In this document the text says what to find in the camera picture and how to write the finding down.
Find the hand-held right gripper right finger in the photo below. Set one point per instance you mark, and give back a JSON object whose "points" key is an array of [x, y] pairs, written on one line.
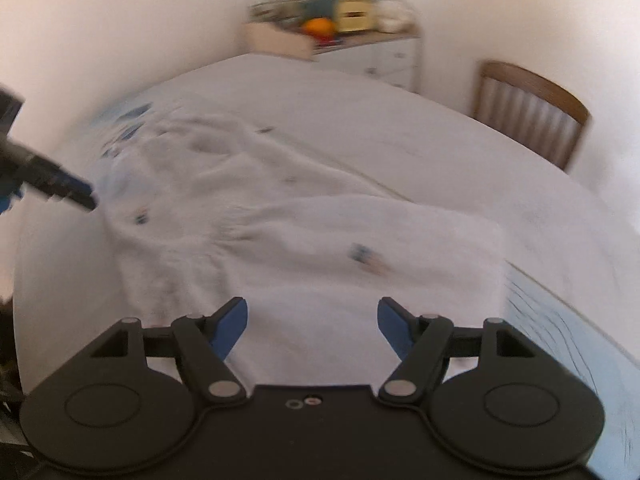
{"points": [[395, 327]]}

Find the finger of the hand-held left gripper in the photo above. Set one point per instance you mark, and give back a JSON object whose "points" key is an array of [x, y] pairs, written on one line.
{"points": [[50, 177]]}

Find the cardboard box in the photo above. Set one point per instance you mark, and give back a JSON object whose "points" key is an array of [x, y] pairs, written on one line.
{"points": [[280, 40]]}

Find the yellow box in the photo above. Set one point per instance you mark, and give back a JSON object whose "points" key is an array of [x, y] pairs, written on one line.
{"points": [[355, 15]]}

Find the white printed pants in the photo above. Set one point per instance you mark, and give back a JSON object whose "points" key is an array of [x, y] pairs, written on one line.
{"points": [[310, 240]]}

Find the white dresser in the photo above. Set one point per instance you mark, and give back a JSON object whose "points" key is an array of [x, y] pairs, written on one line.
{"points": [[380, 60]]}

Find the orange toy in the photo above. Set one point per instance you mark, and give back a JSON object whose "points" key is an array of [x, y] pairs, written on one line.
{"points": [[319, 27]]}

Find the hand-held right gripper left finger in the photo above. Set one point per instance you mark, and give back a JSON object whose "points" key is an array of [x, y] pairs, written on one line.
{"points": [[230, 327]]}

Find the wooden chair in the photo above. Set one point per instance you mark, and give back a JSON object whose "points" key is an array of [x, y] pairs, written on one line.
{"points": [[530, 110]]}

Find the white bag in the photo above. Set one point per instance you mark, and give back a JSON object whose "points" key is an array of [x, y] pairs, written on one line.
{"points": [[395, 16]]}

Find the printed tablecloth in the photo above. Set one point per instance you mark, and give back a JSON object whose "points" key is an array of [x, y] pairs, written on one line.
{"points": [[375, 125]]}

